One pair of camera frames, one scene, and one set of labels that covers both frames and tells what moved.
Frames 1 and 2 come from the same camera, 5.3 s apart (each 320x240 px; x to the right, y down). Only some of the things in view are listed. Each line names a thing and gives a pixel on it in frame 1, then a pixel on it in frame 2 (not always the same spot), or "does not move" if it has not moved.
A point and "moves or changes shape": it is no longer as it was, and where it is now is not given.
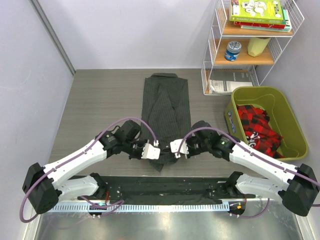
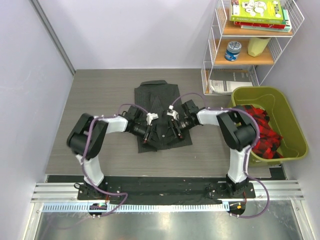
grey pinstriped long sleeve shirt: [166, 109] moves or changes shape
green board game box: [257, 11] does not move
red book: [261, 25] does not move
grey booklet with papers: [222, 81] does not move
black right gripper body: [193, 146] -> [173, 125]
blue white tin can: [233, 48] does not move
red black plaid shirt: [260, 134] does not move
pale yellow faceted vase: [257, 45] does not move
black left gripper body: [135, 150] -> [148, 134]
